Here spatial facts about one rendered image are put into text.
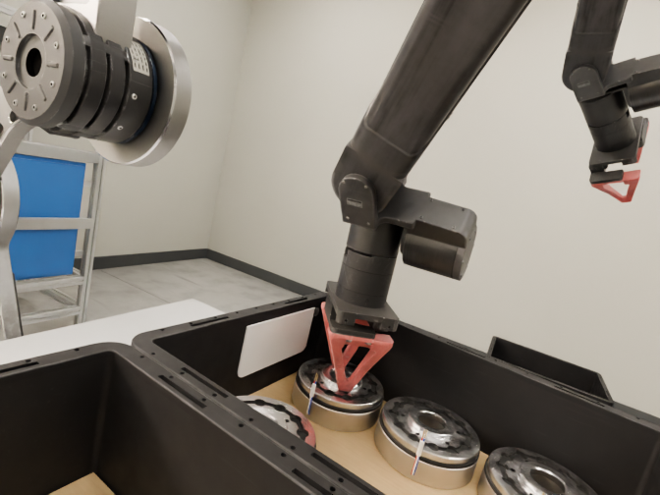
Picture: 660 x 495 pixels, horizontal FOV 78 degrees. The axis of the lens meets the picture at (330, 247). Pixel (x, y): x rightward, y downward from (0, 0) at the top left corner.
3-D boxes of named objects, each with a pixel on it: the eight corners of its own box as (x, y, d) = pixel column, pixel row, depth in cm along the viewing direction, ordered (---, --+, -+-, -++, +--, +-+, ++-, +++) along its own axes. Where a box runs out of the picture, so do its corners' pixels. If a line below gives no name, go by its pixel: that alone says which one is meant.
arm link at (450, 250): (376, 127, 41) (336, 174, 36) (495, 145, 36) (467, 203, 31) (380, 217, 49) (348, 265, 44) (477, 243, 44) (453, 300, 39)
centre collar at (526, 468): (512, 482, 36) (514, 475, 36) (522, 459, 40) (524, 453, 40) (574, 519, 33) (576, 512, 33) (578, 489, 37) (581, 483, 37)
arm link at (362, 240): (369, 192, 47) (349, 191, 42) (427, 206, 44) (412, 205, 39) (356, 250, 48) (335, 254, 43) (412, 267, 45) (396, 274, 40)
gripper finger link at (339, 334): (364, 371, 50) (382, 301, 48) (378, 406, 43) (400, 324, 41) (310, 364, 49) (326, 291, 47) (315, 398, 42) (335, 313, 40)
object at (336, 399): (279, 374, 46) (280, 370, 46) (331, 355, 54) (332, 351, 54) (352, 421, 40) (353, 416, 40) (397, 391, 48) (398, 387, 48)
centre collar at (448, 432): (401, 425, 41) (403, 419, 41) (412, 405, 45) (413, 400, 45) (450, 448, 39) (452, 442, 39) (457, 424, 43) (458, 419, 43)
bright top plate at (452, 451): (368, 430, 39) (369, 424, 39) (396, 390, 48) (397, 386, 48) (473, 481, 35) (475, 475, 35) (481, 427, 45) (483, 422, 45)
